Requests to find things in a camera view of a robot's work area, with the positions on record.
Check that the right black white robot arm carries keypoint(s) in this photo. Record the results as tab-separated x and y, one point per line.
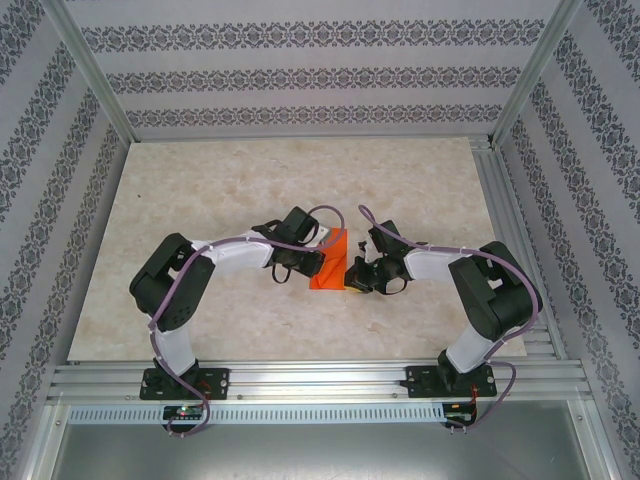
500	300

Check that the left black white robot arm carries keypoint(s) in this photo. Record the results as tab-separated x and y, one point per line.
175	350

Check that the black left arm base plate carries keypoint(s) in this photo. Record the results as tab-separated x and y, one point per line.
217	382

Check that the long aluminium mounting rail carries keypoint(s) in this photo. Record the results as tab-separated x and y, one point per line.
320	380

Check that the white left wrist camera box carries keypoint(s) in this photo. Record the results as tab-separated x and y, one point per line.
324	234

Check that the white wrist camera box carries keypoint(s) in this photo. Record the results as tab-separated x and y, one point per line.
324	234
369	256

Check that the grey metal panel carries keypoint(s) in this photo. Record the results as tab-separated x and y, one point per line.
320	455

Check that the aluminium side rail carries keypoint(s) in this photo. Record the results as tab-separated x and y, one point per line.
507	210

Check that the aluminium frame post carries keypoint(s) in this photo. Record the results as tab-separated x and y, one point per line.
537	75
95	75

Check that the orange paper sheet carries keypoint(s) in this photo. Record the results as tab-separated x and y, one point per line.
332	272

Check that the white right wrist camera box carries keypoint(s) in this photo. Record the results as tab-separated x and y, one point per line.
369	256

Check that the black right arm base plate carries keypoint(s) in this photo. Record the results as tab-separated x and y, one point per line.
417	382

